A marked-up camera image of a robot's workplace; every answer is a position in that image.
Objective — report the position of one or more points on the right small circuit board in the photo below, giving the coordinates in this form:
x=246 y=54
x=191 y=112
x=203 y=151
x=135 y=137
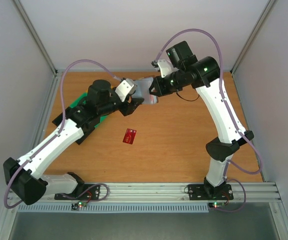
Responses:
x=216 y=205

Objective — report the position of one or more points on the brown leather card holder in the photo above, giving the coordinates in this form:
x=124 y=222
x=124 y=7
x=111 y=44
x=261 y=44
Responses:
x=142 y=91

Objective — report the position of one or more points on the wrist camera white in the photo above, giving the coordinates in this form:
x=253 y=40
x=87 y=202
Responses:
x=163 y=66
x=125 y=88

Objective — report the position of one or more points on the red VIP credit card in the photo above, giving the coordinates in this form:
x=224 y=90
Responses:
x=129 y=136

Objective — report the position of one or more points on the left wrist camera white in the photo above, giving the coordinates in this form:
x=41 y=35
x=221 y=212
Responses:
x=125 y=88

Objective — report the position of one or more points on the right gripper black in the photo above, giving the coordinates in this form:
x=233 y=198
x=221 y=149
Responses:
x=159 y=85

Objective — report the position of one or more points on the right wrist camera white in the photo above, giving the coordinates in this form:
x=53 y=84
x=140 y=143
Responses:
x=163 y=66

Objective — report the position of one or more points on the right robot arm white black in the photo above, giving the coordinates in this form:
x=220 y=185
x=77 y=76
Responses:
x=184 y=69

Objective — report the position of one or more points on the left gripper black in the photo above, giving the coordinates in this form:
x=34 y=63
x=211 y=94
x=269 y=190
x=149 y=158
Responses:
x=129 y=108

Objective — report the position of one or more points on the left small circuit board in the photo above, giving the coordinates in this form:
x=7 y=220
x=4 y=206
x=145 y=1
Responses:
x=77 y=206

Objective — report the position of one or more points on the aluminium front rail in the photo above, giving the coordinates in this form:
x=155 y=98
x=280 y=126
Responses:
x=255 y=192

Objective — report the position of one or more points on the black plastic bin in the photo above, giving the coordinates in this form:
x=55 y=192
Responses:
x=84 y=120

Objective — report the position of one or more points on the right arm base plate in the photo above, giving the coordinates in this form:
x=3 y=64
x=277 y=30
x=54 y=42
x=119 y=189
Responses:
x=198 y=192

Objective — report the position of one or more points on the grey slotted cable duct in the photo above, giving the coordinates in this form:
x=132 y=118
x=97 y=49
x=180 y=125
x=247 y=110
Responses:
x=116 y=208

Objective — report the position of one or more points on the green plastic bin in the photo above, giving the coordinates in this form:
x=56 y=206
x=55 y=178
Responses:
x=82 y=99

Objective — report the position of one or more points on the small circuit board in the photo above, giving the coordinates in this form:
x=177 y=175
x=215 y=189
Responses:
x=77 y=206
x=216 y=205

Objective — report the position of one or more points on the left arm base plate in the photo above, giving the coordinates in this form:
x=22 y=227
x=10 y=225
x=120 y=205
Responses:
x=82 y=192

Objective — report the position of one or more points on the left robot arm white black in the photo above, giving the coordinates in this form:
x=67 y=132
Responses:
x=25 y=176

